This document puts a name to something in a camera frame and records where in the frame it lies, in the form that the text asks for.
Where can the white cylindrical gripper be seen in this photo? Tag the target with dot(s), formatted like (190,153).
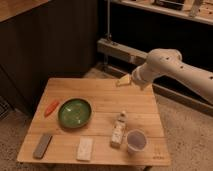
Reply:
(140,76)

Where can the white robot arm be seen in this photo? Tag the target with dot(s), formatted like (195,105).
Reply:
(168,62)

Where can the metal base beam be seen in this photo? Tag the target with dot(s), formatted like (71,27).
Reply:
(122,52)

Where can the vertical metal pole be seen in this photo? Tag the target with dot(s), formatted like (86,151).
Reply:
(108,20)

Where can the green round plate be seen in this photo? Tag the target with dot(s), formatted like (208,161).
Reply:
(74,113)

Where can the clear plastic cup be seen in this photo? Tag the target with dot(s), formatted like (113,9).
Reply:
(136,141)

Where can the wooden table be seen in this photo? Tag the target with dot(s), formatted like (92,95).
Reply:
(107,101)

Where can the orange carrot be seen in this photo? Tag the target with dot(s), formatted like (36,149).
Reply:
(51,108)

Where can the beige sponge block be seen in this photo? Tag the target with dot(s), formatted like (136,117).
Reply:
(85,148)

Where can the wooden shelf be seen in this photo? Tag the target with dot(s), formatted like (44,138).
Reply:
(195,10)

